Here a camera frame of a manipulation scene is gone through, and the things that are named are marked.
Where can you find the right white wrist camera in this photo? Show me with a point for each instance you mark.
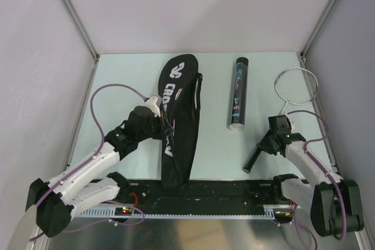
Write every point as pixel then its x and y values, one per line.
pixel 291 124

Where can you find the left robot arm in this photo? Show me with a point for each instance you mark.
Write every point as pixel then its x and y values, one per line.
pixel 61 198

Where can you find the black racket cover bag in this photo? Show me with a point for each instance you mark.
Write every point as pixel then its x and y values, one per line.
pixel 179 86

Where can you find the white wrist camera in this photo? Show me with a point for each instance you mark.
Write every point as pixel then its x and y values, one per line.
pixel 291 124
pixel 154 104

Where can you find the white badminton racket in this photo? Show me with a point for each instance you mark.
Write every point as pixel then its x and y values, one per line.
pixel 295 86

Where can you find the right aluminium frame post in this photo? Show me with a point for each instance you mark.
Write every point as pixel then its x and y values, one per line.
pixel 322 20

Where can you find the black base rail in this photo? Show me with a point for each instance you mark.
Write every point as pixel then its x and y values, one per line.
pixel 204 197

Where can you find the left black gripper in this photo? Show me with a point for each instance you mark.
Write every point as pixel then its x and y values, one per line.
pixel 164 129

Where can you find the left aluminium frame post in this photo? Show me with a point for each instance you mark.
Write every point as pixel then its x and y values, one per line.
pixel 81 30

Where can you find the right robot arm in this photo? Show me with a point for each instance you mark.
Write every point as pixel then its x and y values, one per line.
pixel 334 203

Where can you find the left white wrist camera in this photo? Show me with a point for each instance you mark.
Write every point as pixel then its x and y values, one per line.
pixel 154 104

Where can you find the black shuttlecock tube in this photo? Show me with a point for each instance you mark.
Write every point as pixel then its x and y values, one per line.
pixel 239 95

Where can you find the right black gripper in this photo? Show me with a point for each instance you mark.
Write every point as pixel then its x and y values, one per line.
pixel 265 147

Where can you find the aluminium frame post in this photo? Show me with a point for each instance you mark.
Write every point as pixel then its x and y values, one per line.
pixel 81 30
pixel 322 20

